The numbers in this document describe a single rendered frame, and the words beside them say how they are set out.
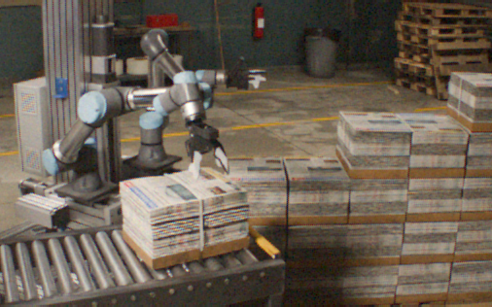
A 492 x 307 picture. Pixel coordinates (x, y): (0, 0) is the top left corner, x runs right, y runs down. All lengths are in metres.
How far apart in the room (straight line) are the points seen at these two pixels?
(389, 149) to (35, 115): 1.71
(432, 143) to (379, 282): 0.75
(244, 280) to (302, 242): 0.91
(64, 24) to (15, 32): 6.16
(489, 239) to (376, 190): 0.69
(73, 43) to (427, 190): 1.81
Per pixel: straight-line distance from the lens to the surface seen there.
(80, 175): 2.83
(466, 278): 3.37
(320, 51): 9.93
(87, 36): 2.97
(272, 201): 2.94
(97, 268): 2.20
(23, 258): 2.31
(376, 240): 3.10
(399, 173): 3.00
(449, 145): 3.03
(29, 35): 9.15
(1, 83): 9.22
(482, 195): 3.19
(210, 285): 2.11
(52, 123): 3.16
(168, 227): 2.11
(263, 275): 2.18
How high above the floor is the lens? 1.81
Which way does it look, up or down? 17 degrees down
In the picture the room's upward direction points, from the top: 1 degrees clockwise
